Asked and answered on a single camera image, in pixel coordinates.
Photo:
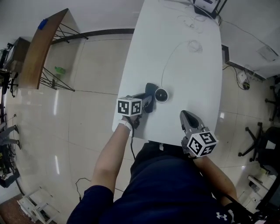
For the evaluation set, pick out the black office chair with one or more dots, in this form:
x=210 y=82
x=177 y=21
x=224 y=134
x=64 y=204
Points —
x=264 y=146

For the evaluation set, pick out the white paper notice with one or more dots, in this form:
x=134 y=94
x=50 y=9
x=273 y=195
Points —
x=268 y=53

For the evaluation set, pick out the person's left forearm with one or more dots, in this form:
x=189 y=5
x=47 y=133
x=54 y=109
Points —
x=109 y=159

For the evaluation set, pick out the dark blue cloth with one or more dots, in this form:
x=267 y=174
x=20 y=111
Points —
x=151 y=88

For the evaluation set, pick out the black chair base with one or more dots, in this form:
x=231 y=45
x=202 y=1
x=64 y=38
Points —
x=274 y=102

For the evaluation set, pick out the wooden desk with black legs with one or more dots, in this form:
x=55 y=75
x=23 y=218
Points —
x=37 y=57

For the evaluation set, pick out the person's navy shirt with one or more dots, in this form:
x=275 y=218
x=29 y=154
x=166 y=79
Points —
x=166 y=190

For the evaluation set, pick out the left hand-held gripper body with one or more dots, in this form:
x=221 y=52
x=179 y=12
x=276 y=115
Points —
x=129 y=107

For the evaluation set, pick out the white desk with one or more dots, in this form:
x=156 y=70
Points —
x=186 y=72

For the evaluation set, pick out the black waist pouch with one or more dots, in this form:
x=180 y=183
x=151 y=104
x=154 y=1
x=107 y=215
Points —
x=240 y=213

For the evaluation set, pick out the green bottle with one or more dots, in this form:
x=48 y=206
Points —
x=60 y=70

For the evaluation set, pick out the white wristband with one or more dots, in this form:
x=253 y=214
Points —
x=125 y=125

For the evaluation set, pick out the brown cabinet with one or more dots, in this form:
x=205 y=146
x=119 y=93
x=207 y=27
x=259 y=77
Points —
x=17 y=52

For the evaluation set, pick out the person's right forearm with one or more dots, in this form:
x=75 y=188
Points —
x=216 y=177

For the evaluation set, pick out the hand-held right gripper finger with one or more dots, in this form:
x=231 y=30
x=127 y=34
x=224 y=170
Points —
x=197 y=123
x=184 y=124

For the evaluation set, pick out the white shelf rack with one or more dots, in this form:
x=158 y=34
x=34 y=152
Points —
x=37 y=207

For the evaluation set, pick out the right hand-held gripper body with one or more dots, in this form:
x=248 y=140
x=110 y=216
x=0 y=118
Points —
x=202 y=144

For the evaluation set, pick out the white adapter box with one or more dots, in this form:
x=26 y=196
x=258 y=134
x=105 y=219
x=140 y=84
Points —
x=244 y=77

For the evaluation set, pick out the router with black antennas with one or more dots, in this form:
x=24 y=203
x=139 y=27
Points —
x=206 y=5

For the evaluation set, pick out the small black round object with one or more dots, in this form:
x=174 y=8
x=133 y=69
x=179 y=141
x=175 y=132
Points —
x=247 y=86

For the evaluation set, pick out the small blue object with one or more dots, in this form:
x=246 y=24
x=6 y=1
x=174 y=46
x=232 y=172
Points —
x=42 y=24

